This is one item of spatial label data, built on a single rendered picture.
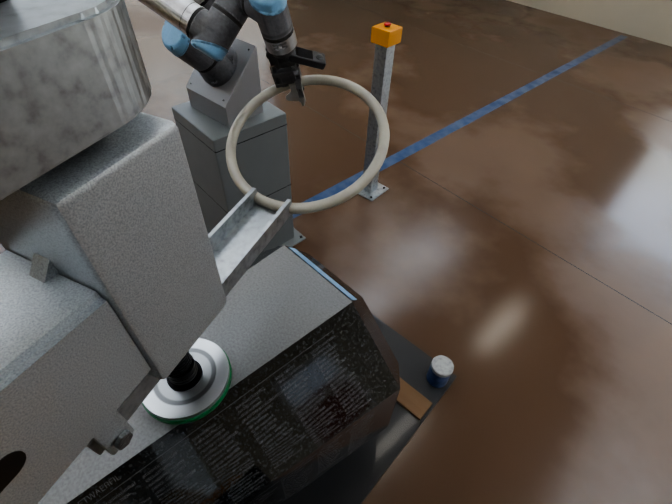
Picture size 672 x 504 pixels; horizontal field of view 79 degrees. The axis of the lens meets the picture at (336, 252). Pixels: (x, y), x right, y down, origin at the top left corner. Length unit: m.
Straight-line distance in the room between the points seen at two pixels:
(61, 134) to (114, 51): 0.11
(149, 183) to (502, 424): 1.82
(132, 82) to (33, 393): 0.39
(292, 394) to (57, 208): 0.83
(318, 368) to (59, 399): 0.72
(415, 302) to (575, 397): 0.86
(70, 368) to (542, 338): 2.15
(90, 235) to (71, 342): 0.15
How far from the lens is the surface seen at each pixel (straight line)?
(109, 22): 0.54
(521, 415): 2.14
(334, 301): 1.24
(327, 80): 1.37
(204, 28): 1.28
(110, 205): 0.57
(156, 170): 0.60
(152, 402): 1.10
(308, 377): 1.20
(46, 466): 0.73
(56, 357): 0.63
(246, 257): 0.99
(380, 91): 2.54
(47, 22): 0.50
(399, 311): 2.25
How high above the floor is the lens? 1.81
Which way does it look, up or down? 47 degrees down
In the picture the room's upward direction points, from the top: 2 degrees clockwise
